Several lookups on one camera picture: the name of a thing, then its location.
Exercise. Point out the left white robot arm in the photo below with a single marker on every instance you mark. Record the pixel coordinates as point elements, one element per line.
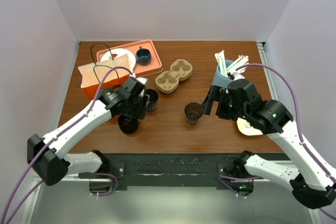
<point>49,155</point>

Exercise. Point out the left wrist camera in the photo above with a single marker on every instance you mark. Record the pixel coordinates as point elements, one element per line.
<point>142,80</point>

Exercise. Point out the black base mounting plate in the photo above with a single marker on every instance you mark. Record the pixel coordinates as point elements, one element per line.
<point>165,170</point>

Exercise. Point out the cardboard cup carrier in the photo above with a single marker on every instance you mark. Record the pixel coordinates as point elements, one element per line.
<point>168,81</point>

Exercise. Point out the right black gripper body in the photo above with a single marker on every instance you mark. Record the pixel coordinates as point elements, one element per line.
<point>227,108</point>

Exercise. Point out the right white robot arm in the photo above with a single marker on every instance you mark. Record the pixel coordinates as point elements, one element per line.
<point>312,181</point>

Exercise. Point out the white panda dish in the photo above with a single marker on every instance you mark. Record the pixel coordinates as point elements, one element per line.
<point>246,129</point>

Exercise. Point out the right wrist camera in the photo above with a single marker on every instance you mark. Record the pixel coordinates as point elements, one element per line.
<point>235,76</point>

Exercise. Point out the aluminium frame rail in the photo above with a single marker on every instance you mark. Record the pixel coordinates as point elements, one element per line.
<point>268,73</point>

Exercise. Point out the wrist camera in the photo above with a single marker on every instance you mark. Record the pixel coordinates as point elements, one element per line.
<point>142,80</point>
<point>235,76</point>

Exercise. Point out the black cup lid on table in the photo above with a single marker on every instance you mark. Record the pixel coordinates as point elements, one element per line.
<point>127,125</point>

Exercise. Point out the dark blue ceramic cup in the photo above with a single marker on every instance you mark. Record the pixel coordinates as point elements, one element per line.
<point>143,56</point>

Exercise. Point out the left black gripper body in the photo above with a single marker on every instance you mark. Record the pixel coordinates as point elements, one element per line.
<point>137,107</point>

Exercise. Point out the white plate with strawberry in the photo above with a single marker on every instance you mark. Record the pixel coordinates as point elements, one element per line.
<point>119,52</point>

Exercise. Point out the light blue straw holder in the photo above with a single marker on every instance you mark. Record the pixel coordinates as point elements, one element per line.
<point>221,80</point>

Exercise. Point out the pink plastic tray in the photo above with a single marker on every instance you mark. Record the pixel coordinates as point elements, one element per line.
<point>155,66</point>

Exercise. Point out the white wrapped straws bundle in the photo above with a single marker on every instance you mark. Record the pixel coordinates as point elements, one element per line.
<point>231,67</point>

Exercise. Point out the dark coffee cup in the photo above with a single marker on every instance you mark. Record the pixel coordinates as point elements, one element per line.
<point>153,99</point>
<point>192,112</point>

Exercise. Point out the orange paper bag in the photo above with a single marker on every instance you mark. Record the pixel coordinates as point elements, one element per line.
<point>108,73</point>

